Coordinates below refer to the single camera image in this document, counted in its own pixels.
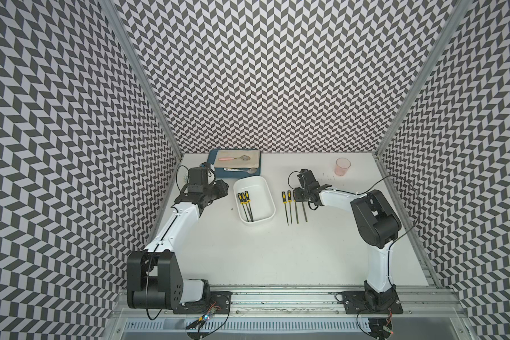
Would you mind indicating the aluminium corner post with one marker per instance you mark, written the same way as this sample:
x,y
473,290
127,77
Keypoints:
x,y
116,25
450,27

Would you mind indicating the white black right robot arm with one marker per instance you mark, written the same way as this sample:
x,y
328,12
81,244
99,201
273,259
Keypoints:
x,y
378,225

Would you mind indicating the beige folded cloth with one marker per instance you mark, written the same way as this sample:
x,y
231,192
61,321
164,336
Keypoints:
x,y
252,163

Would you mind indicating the right electronics board with wires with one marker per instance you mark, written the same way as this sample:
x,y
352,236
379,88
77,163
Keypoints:
x,y
379,328

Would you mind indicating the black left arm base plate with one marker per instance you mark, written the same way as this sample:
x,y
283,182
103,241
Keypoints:
x,y
218,300

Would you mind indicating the left electronics board with wires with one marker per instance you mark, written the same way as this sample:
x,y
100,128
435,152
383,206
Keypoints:
x,y
202,327

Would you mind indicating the aluminium corner post right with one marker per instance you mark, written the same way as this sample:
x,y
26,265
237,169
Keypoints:
x,y
450,27

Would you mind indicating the white handled metal spoon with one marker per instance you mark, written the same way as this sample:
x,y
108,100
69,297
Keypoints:
x,y
249,171

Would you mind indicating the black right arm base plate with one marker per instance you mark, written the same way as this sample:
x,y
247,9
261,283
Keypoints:
x,y
356,302

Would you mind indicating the white plastic storage box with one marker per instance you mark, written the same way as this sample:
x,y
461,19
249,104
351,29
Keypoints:
x,y
262,204

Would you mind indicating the pink handled slotted spoon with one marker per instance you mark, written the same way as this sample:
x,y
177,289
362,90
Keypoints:
x,y
243,158

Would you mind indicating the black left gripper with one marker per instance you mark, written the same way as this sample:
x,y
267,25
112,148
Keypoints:
x,y
222,190

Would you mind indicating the electronics board with wires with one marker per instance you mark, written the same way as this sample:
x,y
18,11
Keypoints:
x,y
379,328
202,327

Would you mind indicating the teal rectangular tray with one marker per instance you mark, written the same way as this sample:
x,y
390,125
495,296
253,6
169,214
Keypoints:
x,y
221,174

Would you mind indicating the pink translucent cup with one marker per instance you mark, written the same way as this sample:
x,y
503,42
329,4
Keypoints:
x,y
342,166

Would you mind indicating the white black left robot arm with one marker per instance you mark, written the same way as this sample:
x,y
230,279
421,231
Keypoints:
x,y
154,278

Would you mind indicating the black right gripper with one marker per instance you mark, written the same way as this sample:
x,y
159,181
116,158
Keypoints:
x,y
297,195

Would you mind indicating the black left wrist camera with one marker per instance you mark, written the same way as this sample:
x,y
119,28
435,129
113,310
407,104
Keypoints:
x,y
197,180

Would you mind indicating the black yellow file tool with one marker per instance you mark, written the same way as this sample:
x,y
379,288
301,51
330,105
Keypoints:
x,y
248,204
289,198
285,201
304,212
295,207
242,202
245,204

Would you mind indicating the aluminium corner post left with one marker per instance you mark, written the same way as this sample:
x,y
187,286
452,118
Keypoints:
x,y
116,25

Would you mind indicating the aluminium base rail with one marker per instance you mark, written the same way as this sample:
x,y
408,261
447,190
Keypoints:
x,y
282,312

